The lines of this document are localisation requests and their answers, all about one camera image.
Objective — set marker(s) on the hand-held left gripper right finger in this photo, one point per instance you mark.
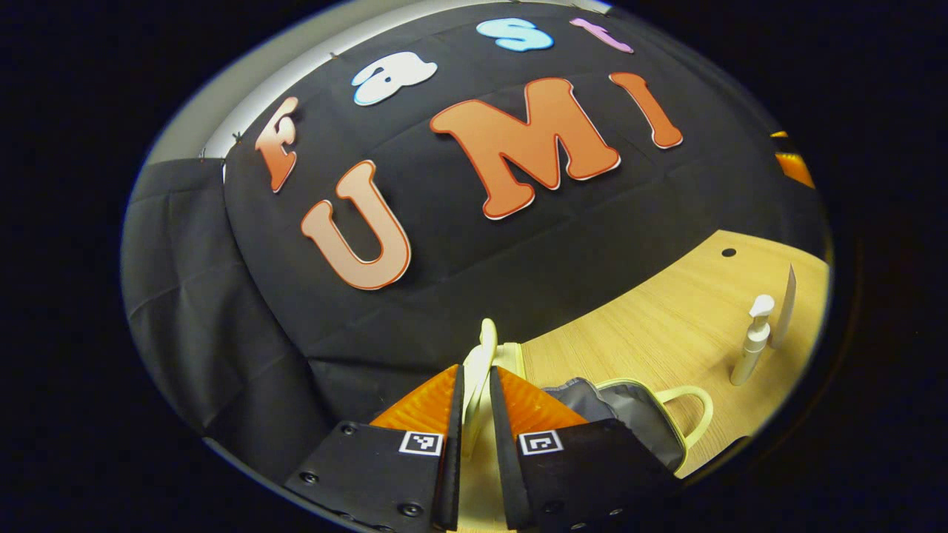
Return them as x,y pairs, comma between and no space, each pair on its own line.
503,444

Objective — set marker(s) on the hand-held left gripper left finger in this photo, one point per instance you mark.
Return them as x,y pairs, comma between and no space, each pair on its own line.
453,444

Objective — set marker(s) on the pale yellow suitcase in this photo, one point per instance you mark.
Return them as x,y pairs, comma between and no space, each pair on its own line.
629,414

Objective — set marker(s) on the white squeeze tube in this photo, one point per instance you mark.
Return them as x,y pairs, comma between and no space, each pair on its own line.
783,311

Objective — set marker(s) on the white pump bottle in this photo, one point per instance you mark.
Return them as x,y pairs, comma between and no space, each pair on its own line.
749,352

